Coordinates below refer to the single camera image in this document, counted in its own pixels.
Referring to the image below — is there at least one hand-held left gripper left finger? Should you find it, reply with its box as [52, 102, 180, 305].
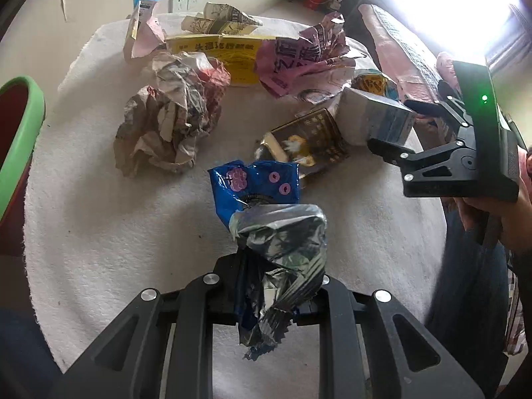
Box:
[50, 253, 246, 399]

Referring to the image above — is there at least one green rimmed bin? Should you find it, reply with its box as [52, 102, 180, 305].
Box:
[0, 75, 46, 258]

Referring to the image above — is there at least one person's right leg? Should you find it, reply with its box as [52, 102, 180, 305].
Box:
[424, 199, 516, 341]

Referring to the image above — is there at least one yellow black packet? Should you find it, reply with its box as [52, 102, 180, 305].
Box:
[351, 72, 400, 101]

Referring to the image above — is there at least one white plastic packet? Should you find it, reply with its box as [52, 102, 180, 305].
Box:
[291, 66, 375, 104]

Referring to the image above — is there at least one pink pillow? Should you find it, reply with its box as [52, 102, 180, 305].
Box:
[436, 52, 458, 89]

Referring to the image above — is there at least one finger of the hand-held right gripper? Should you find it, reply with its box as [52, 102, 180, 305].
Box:
[367, 137, 478, 184]
[403, 96, 472, 141]

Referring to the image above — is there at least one small pink carton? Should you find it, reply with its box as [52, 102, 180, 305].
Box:
[123, 0, 167, 60]

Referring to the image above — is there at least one person's leg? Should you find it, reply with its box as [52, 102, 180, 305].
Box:
[0, 308, 63, 399]
[424, 199, 516, 341]

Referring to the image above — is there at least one striped cloth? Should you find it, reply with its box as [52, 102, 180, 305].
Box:
[504, 258, 532, 355]

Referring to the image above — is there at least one grey carton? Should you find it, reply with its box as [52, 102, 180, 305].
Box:
[334, 87, 417, 147]

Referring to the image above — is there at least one pink quilt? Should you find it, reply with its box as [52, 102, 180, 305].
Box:
[357, 3, 458, 104]

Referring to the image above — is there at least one person's right hand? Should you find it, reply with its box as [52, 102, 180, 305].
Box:
[455, 175, 532, 258]

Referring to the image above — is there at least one crumpled brown paper ball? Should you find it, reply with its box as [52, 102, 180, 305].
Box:
[113, 84, 200, 177]

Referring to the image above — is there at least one yellow box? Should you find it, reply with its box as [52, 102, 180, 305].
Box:
[165, 33, 277, 88]

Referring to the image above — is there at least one person's left leg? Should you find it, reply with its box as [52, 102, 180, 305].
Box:
[0, 308, 63, 399]

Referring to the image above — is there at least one black gold snack packet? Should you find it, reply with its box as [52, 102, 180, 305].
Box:
[254, 108, 350, 184]

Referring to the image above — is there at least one crumpled beige carton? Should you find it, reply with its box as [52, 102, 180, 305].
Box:
[182, 2, 264, 36]

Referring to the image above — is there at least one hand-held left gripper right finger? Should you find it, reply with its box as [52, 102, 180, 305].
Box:
[291, 275, 486, 399]

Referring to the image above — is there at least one blue snack wrapper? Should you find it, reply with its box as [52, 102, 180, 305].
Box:
[207, 159, 329, 360]

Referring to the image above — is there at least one white towel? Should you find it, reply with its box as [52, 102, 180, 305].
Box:
[23, 8, 450, 372]

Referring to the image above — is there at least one crumpled red grey paper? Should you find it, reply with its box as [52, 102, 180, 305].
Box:
[150, 51, 232, 138]

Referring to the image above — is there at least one crumpled pink printed paper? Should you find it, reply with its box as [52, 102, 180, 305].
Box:
[254, 12, 358, 99]

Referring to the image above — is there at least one bright window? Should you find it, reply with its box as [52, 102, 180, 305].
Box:
[382, 0, 532, 71]

